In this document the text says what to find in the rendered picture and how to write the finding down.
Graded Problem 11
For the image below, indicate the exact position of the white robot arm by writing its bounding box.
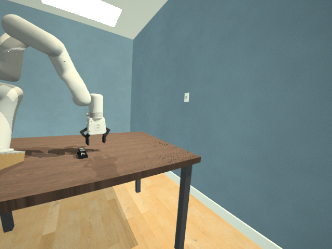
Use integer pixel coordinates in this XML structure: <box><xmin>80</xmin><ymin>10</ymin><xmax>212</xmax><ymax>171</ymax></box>
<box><xmin>0</xmin><ymin>14</ymin><xmax>103</xmax><ymax>153</ymax></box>

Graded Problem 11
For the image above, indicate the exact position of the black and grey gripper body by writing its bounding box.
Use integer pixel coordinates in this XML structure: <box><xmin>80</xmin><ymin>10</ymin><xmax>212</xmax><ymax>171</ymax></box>
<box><xmin>86</xmin><ymin>117</ymin><xmax>106</xmax><ymax>135</ymax></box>

